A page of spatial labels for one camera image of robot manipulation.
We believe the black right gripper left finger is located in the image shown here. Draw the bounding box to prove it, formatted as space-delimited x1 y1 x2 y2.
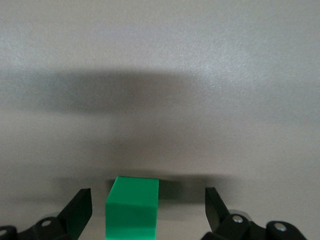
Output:
0 187 94 240

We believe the green cube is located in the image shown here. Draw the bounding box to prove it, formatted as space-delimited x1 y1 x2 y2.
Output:
104 176 160 240

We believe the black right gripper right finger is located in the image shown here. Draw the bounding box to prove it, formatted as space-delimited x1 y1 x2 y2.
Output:
201 186 307 240

